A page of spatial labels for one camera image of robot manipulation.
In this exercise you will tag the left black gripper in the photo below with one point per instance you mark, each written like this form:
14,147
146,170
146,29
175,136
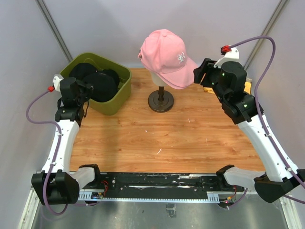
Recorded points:
87,88

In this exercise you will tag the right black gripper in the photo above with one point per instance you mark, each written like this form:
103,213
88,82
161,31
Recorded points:
207,67

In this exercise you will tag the black cap gold logo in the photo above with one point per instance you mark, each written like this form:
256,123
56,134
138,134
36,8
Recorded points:
85,72

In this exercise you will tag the pink baseball cap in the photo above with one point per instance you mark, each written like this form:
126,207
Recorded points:
164,53

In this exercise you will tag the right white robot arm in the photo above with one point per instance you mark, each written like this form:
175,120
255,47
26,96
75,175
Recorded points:
228,83

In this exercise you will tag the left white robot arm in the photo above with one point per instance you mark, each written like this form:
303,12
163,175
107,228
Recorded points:
55,185

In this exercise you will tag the black cap white logo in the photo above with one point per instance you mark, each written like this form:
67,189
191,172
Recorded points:
105,84

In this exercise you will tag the green plastic bin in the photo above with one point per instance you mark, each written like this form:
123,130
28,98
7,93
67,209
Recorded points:
112,106

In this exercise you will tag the yellow cartoon car cloth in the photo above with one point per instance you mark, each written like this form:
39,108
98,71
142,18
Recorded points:
247,88

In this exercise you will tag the white mannequin head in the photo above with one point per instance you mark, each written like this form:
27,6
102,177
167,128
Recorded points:
157,80

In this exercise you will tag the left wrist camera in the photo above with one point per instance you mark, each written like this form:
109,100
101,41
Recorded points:
55,83

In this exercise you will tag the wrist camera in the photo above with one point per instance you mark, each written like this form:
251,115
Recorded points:
229,54
55,83

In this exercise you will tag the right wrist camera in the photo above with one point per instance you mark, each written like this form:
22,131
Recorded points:
229,54

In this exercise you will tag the left aluminium frame post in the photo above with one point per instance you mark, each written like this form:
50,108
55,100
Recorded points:
54,29

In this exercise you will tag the aluminium frame post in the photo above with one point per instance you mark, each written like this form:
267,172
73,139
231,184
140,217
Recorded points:
267,30
54,29

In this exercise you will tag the right aluminium frame post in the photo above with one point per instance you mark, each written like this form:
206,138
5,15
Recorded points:
267,30

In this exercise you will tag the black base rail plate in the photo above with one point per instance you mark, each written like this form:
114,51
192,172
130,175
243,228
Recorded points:
156,187

